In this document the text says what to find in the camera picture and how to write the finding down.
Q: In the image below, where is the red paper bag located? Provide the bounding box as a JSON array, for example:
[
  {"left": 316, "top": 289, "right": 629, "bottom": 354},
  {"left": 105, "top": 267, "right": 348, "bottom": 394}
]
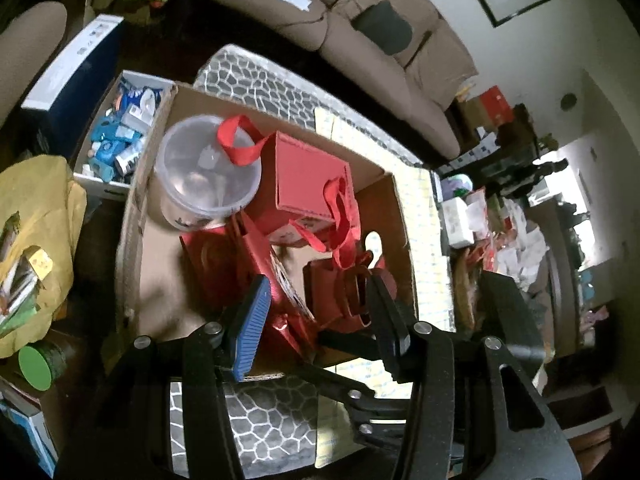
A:
[{"left": 180, "top": 211, "right": 397, "bottom": 361}]

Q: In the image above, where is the clear plastic tub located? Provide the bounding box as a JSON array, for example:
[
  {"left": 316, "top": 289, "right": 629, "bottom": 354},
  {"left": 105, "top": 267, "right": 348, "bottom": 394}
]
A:
[{"left": 154, "top": 115, "right": 262, "bottom": 231}]

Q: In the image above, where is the white tissue box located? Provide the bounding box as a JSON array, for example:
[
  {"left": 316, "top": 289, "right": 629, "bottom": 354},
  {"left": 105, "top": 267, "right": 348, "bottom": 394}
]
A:
[{"left": 442, "top": 197, "right": 474, "bottom": 249}]

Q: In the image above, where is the blue white carton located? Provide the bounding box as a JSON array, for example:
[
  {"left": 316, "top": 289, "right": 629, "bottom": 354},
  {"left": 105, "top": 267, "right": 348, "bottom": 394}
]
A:
[{"left": 21, "top": 14, "right": 122, "bottom": 158}]

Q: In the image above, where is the red box on shelf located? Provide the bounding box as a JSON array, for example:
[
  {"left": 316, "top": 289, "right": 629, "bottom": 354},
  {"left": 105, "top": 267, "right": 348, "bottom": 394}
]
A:
[{"left": 480, "top": 86, "right": 514, "bottom": 127}]

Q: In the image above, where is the yellow plaid cloth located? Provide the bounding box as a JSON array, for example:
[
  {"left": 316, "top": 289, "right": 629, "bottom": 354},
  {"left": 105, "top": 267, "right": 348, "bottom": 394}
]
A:
[{"left": 314, "top": 107, "right": 454, "bottom": 469}]

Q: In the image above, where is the box of blue items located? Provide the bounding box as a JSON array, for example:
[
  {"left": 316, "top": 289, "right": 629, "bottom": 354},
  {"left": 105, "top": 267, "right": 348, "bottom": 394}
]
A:
[{"left": 74, "top": 70, "right": 175, "bottom": 200}]

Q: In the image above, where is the green lid can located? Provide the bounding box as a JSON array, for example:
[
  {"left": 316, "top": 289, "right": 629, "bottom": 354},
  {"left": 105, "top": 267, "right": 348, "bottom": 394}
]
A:
[{"left": 17, "top": 340, "right": 73, "bottom": 391}]

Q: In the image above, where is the brown sofa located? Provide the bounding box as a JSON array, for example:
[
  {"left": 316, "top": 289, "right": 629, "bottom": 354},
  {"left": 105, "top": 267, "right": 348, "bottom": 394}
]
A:
[{"left": 214, "top": 0, "right": 477, "bottom": 160}]

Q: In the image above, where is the red gift bag box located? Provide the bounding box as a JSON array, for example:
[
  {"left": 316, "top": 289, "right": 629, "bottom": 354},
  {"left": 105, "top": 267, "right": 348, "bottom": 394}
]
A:
[{"left": 216, "top": 115, "right": 360, "bottom": 270}]

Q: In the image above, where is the large cardboard box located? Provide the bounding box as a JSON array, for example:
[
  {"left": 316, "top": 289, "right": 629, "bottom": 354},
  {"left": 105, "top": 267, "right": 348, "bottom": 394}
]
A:
[{"left": 116, "top": 84, "right": 416, "bottom": 378}]

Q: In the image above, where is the dark cushion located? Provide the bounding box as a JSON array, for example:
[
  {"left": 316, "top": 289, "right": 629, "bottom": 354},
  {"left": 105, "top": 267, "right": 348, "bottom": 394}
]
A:
[{"left": 352, "top": 0, "right": 412, "bottom": 55}]

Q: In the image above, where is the yellow plastic bag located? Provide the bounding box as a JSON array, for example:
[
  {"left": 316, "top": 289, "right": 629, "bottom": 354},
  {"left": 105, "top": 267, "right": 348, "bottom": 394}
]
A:
[{"left": 1, "top": 155, "right": 87, "bottom": 358}]

